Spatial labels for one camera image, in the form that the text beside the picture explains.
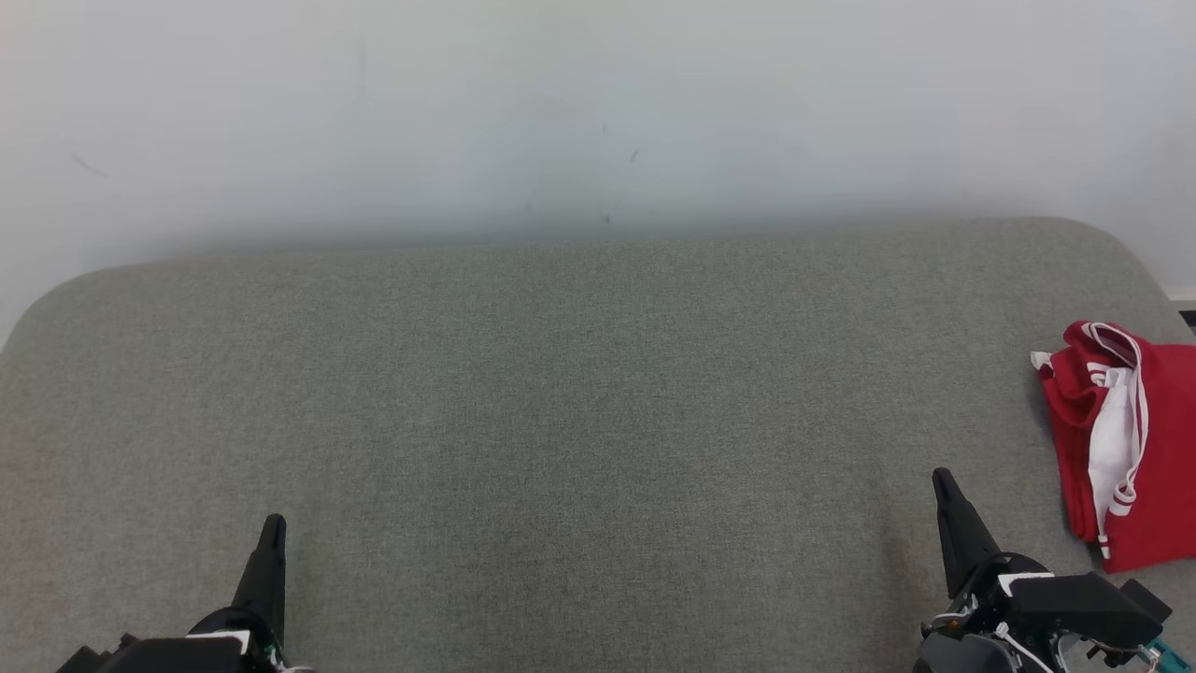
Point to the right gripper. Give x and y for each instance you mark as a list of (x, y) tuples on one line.
[(967, 650)]

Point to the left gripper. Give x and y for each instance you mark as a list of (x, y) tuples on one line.
[(266, 654)]

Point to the red basketball jersey white sleeves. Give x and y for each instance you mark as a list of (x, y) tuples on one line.
[(1168, 467)]

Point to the grey fabric sofa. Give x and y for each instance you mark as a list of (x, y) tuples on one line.
[(561, 421)]

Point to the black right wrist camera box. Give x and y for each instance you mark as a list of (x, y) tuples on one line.
[(1084, 608)]

